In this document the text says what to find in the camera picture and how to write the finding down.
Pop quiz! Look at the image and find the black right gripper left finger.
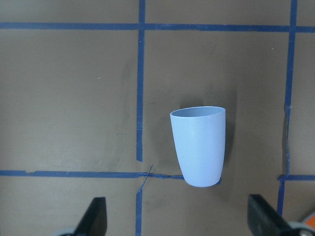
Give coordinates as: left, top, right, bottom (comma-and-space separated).
75, 197, 107, 236

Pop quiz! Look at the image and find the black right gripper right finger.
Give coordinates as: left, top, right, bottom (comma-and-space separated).
247, 194, 294, 236

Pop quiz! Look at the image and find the light blue plastic cup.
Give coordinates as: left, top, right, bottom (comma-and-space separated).
170, 106, 226, 187

